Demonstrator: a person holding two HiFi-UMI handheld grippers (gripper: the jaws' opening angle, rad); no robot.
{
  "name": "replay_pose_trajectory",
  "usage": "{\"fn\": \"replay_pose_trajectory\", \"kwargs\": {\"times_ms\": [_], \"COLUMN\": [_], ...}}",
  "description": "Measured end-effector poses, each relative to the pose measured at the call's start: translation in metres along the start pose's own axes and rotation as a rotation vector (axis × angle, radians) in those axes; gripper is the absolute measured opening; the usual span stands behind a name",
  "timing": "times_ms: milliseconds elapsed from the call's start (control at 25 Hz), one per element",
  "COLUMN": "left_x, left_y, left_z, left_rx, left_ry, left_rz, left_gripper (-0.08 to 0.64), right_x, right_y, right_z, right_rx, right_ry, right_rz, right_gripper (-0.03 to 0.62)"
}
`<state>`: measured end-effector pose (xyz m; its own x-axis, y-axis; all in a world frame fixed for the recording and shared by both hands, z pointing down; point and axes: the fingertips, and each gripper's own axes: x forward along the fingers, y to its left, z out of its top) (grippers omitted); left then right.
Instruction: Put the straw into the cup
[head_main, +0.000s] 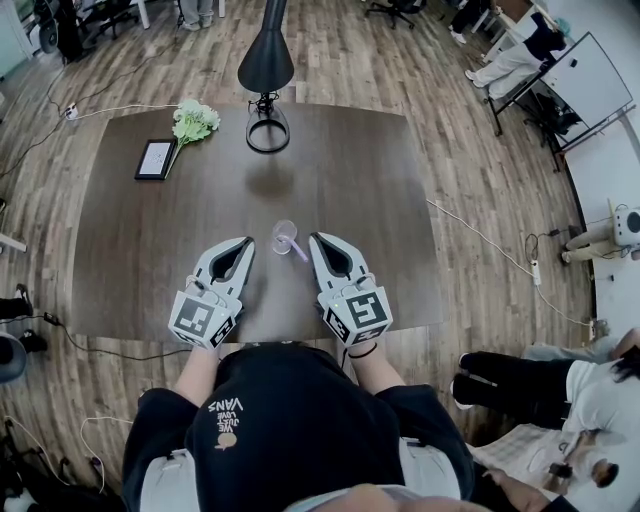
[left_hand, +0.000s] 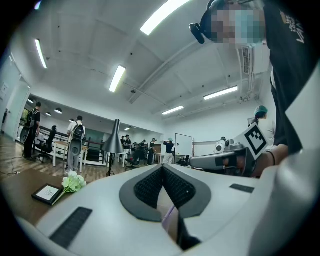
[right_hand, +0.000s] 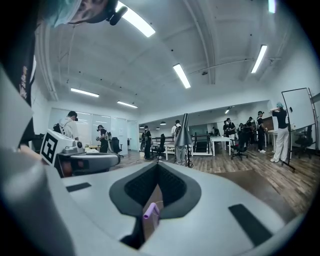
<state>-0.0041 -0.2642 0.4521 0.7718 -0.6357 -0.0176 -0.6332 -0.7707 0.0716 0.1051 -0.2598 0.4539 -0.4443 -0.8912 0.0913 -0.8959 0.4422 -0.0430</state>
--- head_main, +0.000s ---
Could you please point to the white artificial flower bouquet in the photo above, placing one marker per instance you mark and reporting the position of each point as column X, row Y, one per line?
column 195, row 120

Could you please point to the clear drinking glass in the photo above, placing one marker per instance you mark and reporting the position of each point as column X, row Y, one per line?
column 285, row 227

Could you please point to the person's black shirt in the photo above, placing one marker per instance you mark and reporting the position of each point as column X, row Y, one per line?
column 300, row 420

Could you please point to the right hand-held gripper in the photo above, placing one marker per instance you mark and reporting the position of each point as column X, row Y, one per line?
column 360, row 312

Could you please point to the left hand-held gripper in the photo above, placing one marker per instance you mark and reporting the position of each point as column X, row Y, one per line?
column 197, row 317

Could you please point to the black office chair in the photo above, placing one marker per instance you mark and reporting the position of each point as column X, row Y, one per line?
column 107, row 15
column 395, row 7

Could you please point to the black tablet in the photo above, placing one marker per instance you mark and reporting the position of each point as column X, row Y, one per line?
column 154, row 159

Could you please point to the patterned cloth covered table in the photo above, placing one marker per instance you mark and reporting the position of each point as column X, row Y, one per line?
column 515, row 450

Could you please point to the black power adapter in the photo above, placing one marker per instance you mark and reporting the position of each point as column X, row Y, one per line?
column 51, row 318

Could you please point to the white desk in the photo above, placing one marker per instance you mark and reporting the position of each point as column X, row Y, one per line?
column 10, row 243

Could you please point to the white power strip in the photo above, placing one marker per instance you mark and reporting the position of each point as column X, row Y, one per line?
column 536, row 272
column 70, row 110

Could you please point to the black desk lamp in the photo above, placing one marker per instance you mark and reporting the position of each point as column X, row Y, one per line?
column 266, row 65

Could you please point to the purple straw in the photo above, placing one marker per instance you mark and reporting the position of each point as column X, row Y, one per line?
column 300, row 252

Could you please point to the person's right forearm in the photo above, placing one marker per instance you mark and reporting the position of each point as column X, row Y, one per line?
column 375, row 369

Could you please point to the white head-worn camera device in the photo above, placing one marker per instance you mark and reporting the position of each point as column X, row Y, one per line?
column 629, row 225

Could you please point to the grey round chair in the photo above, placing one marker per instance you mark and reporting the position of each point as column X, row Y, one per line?
column 10, row 357

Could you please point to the person's left forearm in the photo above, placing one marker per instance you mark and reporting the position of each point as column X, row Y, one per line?
column 195, row 375

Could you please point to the whiteboard on black stand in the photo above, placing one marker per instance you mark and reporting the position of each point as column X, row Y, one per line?
column 595, row 75

